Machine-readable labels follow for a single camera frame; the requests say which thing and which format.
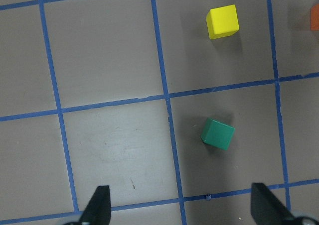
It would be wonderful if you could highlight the yellow wooden block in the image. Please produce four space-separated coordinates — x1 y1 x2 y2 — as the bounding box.
206 4 240 40

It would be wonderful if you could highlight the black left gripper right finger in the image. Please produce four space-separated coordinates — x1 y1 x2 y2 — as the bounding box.
250 183 296 225

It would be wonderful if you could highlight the green wooden block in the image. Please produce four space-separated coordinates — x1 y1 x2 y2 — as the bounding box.
200 118 235 150

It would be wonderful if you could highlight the orange wooden block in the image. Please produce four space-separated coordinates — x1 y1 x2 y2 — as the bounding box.
310 4 319 31

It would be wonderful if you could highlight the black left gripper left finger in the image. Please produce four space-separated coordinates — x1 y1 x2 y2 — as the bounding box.
76 185 111 225

